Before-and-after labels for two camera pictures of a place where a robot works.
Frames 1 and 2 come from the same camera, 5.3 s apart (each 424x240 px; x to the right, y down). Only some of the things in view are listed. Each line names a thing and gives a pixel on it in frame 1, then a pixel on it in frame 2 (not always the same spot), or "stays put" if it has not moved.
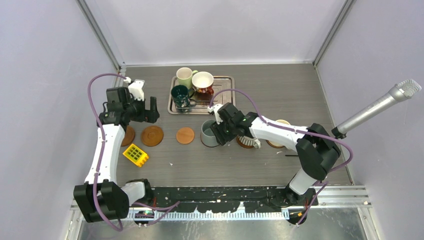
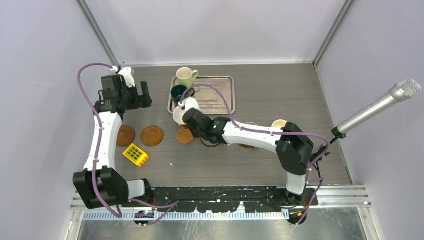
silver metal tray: x=200 y=102 stays put
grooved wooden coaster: x=243 y=144 stays put
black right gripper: x=222 y=138 to x=194 y=134
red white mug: x=202 y=82 to x=177 y=116
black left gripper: x=150 y=116 to x=144 y=101
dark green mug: x=181 y=95 stays put
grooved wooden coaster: x=152 y=136 stays put
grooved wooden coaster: x=129 y=136 stays put
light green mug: x=184 y=76 stays put
